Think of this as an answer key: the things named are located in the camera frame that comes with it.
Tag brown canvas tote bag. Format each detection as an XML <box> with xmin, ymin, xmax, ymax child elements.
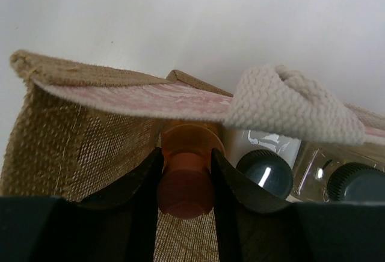
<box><xmin>1</xmin><ymin>50</ymin><xmax>384</xmax><ymax>261</ymax></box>

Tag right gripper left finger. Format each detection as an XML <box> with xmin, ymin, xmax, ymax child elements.
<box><xmin>60</xmin><ymin>148</ymin><xmax>164</xmax><ymax>261</ymax></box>

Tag clear bottle black cap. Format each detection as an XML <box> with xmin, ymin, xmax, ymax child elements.
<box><xmin>291</xmin><ymin>142</ymin><xmax>384</xmax><ymax>203</ymax></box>

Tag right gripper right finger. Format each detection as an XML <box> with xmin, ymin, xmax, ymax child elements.
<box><xmin>211</xmin><ymin>150</ymin><xmax>297</xmax><ymax>261</ymax></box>

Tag orange bottle pink cap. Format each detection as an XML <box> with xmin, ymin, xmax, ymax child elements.
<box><xmin>157</xmin><ymin>120</ymin><xmax>226</xmax><ymax>219</ymax></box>

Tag white bottle dark cap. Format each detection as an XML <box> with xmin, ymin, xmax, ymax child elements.
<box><xmin>224</xmin><ymin>130</ymin><xmax>301</xmax><ymax>200</ymax></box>

